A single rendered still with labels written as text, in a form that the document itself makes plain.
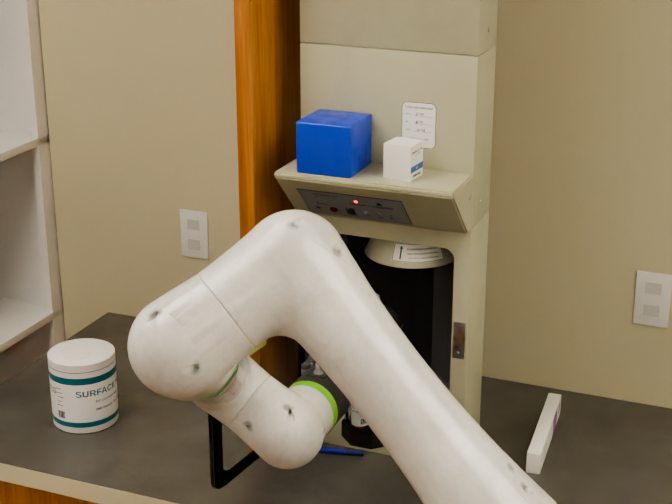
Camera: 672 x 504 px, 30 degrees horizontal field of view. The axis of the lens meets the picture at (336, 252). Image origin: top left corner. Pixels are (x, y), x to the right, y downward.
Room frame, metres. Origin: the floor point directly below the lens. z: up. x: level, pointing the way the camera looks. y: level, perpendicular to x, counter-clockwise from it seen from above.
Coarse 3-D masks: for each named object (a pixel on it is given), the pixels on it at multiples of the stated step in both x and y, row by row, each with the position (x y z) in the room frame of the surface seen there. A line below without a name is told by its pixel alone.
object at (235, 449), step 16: (256, 352) 1.99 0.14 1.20; (272, 352) 2.04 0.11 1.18; (288, 352) 2.09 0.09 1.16; (272, 368) 2.04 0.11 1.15; (288, 368) 2.09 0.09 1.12; (288, 384) 2.09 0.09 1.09; (208, 416) 1.87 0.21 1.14; (224, 432) 1.90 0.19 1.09; (224, 448) 1.90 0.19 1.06; (240, 448) 1.94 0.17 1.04; (224, 464) 1.90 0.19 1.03
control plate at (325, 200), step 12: (300, 192) 2.07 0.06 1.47; (312, 192) 2.05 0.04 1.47; (324, 192) 2.04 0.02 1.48; (312, 204) 2.09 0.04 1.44; (324, 204) 2.08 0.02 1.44; (336, 204) 2.06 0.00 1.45; (348, 204) 2.05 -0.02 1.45; (360, 204) 2.04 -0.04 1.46; (372, 204) 2.02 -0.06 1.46; (384, 204) 2.01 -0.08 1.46; (396, 204) 2.00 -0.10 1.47; (348, 216) 2.09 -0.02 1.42; (360, 216) 2.07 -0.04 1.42; (372, 216) 2.06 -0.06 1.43; (384, 216) 2.05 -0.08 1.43; (396, 216) 2.03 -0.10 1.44; (408, 216) 2.02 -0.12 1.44
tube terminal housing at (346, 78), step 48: (336, 48) 2.13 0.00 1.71; (336, 96) 2.13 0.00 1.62; (384, 96) 2.10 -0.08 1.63; (432, 96) 2.07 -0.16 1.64; (480, 96) 2.06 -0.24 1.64; (480, 144) 2.07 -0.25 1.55; (480, 192) 2.08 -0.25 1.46; (432, 240) 2.06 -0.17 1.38; (480, 240) 2.09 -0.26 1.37; (480, 288) 2.10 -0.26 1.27; (480, 336) 2.12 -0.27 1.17; (480, 384) 2.13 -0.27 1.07; (336, 432) 2.13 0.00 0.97
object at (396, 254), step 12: (372, 240) 2.17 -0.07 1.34; (384, 240) 2.13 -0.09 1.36; (372, 252) 2.15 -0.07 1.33; (384, 252) 2.12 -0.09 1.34; (396, 252) 2.11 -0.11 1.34; (408, 252) 2.11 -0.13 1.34; (420, 252) 2.10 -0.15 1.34; (432, 252) 2.11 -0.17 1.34; (444, 252) 2.12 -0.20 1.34; (384, 264) 2.11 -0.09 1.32; (396, 264) 2.10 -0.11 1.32; (408, 264) 2.10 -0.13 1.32; (420, 264) 2.10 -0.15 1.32; (432, 264) 2.10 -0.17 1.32; (444, 264) 2.11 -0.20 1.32
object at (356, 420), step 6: (396, 312) 2.02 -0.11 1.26; (402, 318) 1.99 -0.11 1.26; (348, 408) 1.96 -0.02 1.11; (354, 408) 1.95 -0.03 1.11; (348, 414) 1.96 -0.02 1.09; (354, 414) 1.95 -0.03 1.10; (348, 420) 1.96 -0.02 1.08; (354, 420) 1.95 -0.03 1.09; (360, 420) 1.95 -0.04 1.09; (348, 426) 1.96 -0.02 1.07; (354, 426) 1.95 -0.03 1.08; (360, 426) 1.95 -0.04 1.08; (366, 426) 1.94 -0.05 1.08; (366, 432) 1.94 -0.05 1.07; (372, 432) 1.94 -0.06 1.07
